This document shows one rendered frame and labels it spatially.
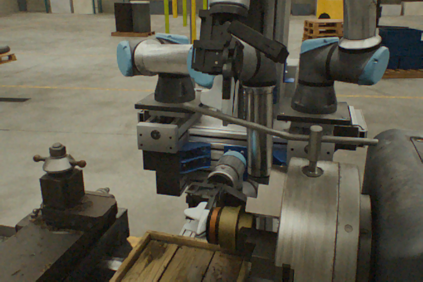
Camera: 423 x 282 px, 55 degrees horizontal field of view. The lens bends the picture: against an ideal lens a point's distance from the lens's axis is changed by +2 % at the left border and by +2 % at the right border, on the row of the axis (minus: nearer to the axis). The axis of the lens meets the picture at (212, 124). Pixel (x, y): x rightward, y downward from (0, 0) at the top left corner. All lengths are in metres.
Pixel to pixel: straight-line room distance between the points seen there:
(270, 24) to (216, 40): 0.75
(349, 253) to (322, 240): 0.04
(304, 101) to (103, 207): 0.69
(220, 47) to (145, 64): 0.57
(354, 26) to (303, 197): 0.63
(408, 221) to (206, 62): 0.40
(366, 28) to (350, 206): 0.63
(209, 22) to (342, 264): 0.46
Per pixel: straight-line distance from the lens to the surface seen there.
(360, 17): 1.19
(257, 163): 1.15
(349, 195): 0.71
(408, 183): 0.72
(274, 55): 0.70
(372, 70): 1.22
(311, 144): 0.71
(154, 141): 1.33
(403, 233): 0.62
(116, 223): 1.20
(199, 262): 1.08
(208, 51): 0.72
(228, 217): 0.82
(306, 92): 1.32
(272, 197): 0.83
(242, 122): 0.70
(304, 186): 0.71
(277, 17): 1.47
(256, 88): 1.07
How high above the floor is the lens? 1.55
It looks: 19 degrees down
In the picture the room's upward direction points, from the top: straight up
